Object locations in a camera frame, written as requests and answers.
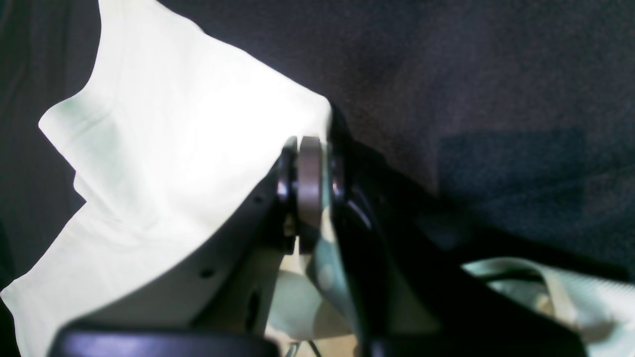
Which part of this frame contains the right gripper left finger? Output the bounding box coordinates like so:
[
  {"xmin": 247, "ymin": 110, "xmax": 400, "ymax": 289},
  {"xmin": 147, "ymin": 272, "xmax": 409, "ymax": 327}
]
[{"xmin": 50, "ymin": 136, "xmax": 298, "ymax": 357}]

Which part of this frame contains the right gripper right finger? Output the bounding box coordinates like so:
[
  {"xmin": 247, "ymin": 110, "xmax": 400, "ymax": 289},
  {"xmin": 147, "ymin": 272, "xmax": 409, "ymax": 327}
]
[{"xmin": 298, "ymin": 108, "xmax": 587, "ymax": 357}]

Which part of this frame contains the light green T-shirt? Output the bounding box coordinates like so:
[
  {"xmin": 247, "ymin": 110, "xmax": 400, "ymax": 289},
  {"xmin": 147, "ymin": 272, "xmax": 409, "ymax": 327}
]
[{"xmin": 0, "ymin": 0, "xmax": 635, "ymax": 357}]

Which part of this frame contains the black table cloth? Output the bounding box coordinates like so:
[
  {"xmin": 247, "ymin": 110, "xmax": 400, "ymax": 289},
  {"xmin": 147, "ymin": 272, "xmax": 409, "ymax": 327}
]
[{"xmin": 0, "ymin": 0, "xmax": 635, "ymax": 357}]

